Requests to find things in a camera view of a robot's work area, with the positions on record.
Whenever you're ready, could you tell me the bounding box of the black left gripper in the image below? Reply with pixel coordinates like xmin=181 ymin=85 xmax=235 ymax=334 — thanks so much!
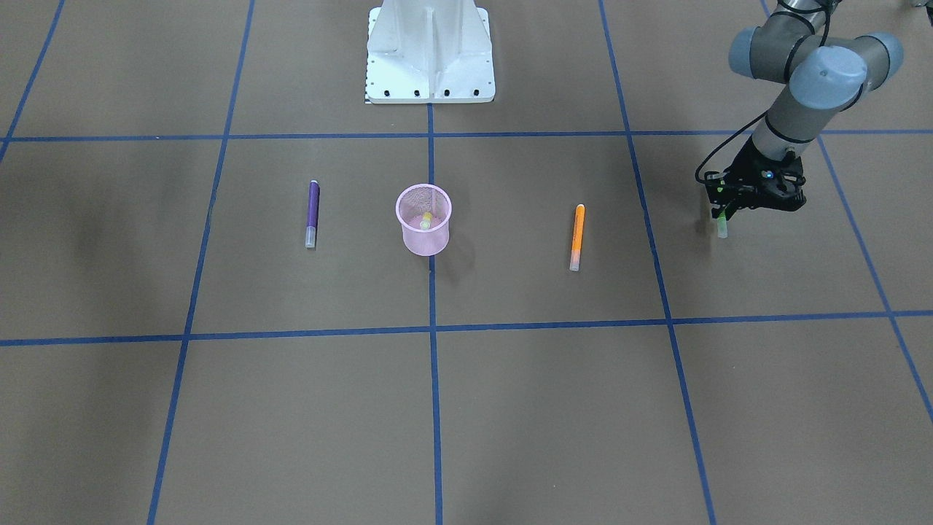
xmin=703 ymin=139 xmax=806 ymax=222

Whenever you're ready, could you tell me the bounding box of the green highlighter pen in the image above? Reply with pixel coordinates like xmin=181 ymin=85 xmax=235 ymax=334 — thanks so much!
xmin=716 ymin=196 xmax=729 ymax=239

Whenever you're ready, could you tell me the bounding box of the orange highlighter pen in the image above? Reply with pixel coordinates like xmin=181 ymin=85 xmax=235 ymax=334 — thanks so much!
xmin=569 ymin=203 xmax=586 ymax=272

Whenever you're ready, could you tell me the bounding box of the yellow highlighter pen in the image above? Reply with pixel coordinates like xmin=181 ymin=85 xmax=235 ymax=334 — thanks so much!
xmin=418 ymin=211 xmax=434 ymax=230

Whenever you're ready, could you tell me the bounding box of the purple highlighter pen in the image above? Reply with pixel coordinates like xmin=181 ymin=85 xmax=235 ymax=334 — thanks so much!
xmin=305 ymin=179 xmax=321 ymax=249

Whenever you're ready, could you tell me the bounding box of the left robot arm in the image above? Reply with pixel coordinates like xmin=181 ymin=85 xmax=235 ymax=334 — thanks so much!
xmin=695 ymin=1 xmax=904 ymax=224

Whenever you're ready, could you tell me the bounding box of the pink mesh pen holder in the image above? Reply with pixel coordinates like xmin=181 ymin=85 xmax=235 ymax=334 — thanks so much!
xmin=394 ymin=184 xmax=453 ymax=257

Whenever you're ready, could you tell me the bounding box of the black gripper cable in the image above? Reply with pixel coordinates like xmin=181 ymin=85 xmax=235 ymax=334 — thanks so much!
xmin=695 ymin=109 xmax=769 ymax=184

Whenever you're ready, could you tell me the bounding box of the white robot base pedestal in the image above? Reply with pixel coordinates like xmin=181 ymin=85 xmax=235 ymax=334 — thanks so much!
xmin=364 ymin=1 xmax=496 ymax=104

